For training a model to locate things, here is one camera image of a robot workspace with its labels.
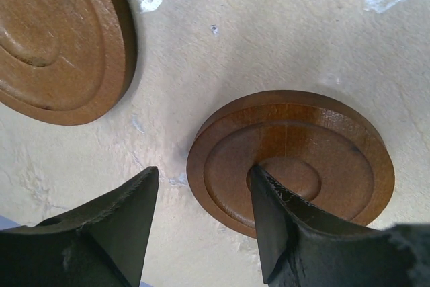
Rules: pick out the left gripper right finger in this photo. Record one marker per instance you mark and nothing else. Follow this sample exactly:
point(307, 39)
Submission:
point(302, 245)

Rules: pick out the brown ringed coaster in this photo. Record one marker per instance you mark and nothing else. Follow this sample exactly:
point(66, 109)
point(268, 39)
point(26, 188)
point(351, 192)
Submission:
point(66, 62)
point(317, 147)

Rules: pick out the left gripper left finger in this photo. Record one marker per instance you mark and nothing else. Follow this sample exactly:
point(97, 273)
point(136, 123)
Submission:
point(100, 243)

